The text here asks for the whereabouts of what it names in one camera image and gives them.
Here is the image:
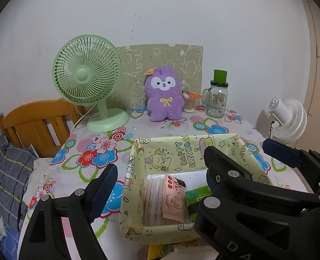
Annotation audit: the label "glass mug jar green lid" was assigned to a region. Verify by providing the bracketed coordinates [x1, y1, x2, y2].
[201, 70, 229, 119]

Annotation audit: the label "green desk fan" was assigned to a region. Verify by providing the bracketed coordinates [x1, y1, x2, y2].
[53, 34, 130, 133]

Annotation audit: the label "pink packet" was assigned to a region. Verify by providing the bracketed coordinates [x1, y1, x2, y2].
[162, 174, 187, 222]

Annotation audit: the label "green patterned board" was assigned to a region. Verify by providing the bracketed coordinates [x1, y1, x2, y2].
[115, 43, 204, 111]

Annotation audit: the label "white fan cable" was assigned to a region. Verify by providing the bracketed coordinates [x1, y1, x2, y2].
[73, 106, 95, 128]

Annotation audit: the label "white standing fan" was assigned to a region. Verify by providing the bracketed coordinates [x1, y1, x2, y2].
[267, 98, 308, 145]

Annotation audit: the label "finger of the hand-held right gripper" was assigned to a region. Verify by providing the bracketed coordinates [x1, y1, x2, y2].
[194, 146, 320, 246]
[263, 138, 320, 195]

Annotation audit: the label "clear plastic packet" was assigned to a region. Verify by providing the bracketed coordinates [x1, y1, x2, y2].
[144, 175, 168, 223]

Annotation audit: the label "grey plaid pillow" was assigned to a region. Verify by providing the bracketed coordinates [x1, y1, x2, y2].
[0, 135, 40, 232]

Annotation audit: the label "yellow cartoon tissue packet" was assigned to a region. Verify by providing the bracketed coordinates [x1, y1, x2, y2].
[148, 245, 182, 260]

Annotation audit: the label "blue checked bed sheet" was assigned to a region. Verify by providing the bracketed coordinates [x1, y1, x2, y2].
[0, 222, 22, 260]

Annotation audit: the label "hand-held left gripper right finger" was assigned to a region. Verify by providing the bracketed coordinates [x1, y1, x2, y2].
[206, 172, 218, 193]

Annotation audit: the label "white flat packet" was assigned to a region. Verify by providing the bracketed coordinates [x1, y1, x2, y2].
[146, 171, 208, 182]

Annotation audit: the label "cotton swab jar orange lid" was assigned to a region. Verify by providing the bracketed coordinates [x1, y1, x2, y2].
[181, 89, 204, 113]

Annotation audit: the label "floral tablecloth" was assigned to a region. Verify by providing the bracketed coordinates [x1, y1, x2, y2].
[18, 107, 309, 260]

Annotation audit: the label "wooden bed headboard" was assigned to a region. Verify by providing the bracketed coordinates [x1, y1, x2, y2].
[0, 99, 87, 158]

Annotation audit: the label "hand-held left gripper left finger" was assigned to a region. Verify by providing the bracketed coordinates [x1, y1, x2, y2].
[18, 163, 119, 260]

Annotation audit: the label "green cartoon tissue packet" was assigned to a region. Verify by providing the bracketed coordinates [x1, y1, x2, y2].
[185, 186, 212, 203]

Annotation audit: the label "yellow cartoon print box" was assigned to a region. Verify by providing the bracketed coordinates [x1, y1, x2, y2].
[119, 133, 274, 245]

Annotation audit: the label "purple plush toy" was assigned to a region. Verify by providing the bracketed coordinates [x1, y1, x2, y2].
[144, 65, 185, 122]

